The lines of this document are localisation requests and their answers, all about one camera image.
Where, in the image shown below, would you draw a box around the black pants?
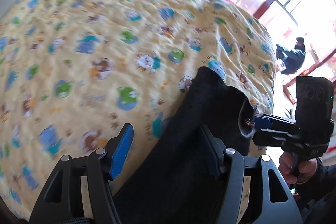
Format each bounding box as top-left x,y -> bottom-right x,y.
114,67 -> 254,223

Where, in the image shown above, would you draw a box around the dark sleeve forearm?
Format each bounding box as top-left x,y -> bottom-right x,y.
295,159 -> 335,223

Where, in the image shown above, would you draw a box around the person's right hand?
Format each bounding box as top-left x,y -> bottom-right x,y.
278,152 -> 317,186

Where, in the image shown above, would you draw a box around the person in dark jacket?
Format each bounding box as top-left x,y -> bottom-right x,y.
276,37 -> 306,75

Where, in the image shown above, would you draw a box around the yellow cartoon bear quilt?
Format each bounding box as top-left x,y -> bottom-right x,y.
1,0 -> 275,219

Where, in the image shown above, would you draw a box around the black camera box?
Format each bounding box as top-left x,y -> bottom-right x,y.
295,76 -> 334,127

